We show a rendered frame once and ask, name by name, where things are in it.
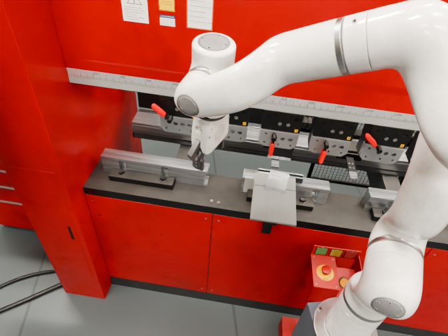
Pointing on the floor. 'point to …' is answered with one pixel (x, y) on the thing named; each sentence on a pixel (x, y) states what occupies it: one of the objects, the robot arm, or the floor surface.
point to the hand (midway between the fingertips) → (208, 154)
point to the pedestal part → (287, 326)
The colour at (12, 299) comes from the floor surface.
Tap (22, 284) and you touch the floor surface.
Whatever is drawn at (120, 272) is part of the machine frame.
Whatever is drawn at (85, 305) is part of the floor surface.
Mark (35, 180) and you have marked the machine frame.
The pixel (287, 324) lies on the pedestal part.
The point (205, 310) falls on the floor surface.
